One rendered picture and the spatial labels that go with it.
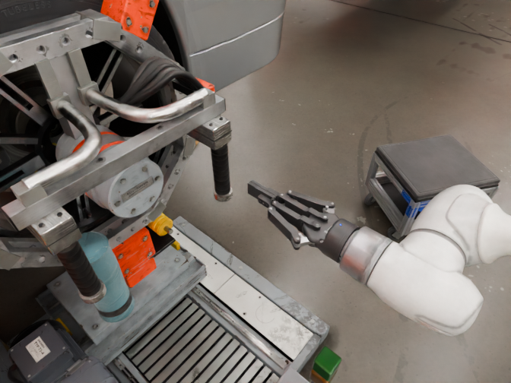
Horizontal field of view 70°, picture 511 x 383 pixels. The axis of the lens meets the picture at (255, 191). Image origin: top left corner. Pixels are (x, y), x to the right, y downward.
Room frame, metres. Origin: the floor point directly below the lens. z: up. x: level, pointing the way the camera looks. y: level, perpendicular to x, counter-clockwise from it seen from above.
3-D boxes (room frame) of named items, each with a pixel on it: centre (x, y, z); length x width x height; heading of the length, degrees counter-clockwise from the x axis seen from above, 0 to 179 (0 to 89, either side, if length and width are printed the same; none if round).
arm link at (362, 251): (0.38, -0.19, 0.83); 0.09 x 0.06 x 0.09; 139
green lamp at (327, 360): (0.27, -0.13, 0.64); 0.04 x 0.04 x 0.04; 49
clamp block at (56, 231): (0.37, 0.32, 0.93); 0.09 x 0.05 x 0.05; 49
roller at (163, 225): (0.79, 0.36, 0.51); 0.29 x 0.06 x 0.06; 49
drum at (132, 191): (0.59, 0.31, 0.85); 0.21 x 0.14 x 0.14; 49
